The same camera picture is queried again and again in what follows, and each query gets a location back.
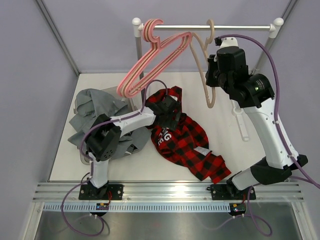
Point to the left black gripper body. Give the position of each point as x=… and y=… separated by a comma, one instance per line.
x=168, y=123

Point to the red black plaid shirt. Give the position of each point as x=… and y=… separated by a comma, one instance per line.
x=188, y=146

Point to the grey shirt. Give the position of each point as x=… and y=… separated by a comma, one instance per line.
x=100, y=112

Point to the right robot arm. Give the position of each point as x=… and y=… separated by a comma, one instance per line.
x=254, y=94

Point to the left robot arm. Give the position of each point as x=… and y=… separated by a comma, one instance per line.
x=99, y=144

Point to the clear plastic bin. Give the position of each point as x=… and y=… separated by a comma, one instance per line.
x=125, y=100

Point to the metal clothes rack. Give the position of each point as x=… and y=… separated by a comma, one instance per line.
x=273, y=29

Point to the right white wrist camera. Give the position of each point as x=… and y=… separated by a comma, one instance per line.
x=224, y=42

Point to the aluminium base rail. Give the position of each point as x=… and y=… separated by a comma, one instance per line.
x=176, y=191

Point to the slotted cable duct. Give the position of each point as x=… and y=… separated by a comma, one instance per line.
x=139, y=207

